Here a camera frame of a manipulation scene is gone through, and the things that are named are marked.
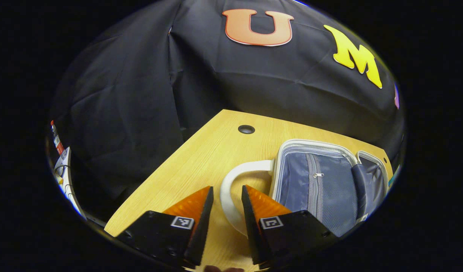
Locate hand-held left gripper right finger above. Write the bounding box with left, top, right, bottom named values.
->
left=241, top=185, right=338, bottom=269

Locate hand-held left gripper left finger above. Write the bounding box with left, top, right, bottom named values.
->
left=116, top=186, right=214, bottom=269

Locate black backdrop cloth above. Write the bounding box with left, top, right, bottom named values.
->
left=48, top=0, right=406, bottom=223

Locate white suitcase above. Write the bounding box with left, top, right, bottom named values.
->
left=219, top=139, right=390, bottom=238

